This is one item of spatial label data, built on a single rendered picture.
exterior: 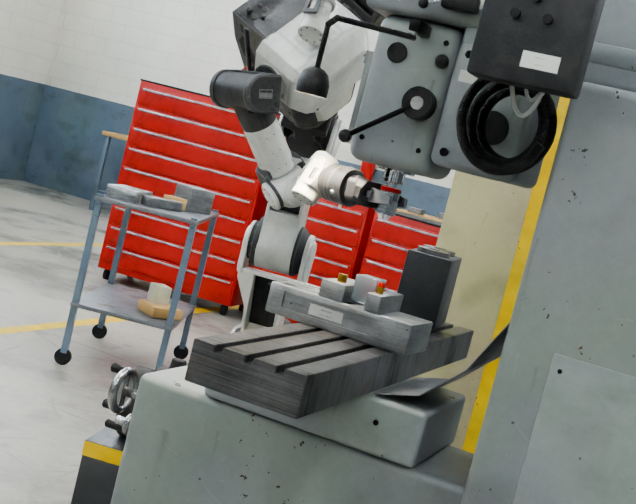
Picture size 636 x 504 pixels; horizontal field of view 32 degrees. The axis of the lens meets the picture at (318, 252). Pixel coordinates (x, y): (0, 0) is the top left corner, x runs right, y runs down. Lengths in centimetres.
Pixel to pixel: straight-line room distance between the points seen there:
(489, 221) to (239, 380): 230
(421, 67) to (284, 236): 89
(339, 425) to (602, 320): 60
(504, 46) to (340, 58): 83
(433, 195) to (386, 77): 941
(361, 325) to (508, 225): 179
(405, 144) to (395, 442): 62
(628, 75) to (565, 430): 70
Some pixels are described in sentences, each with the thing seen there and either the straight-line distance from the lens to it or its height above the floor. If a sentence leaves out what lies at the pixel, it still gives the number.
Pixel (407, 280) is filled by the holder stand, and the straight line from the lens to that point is 294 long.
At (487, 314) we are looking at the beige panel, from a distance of 419.
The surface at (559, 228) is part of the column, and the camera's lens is 216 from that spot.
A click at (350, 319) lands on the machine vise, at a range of 246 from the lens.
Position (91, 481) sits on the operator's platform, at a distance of 313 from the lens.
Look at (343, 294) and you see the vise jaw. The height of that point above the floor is 102.
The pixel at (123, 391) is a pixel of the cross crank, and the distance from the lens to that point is 277.
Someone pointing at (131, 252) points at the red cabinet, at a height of 25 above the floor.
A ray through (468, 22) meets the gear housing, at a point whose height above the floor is 164.
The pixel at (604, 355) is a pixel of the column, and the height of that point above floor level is 107.
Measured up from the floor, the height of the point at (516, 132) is 144.
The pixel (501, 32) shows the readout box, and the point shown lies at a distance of 208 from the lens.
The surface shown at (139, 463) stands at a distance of 260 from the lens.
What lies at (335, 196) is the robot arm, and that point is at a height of 122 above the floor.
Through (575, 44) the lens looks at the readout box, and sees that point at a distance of 205.
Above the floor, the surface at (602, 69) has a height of 160.
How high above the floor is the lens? 133
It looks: 5 degrees down
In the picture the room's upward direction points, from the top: 14 degrees clockwise
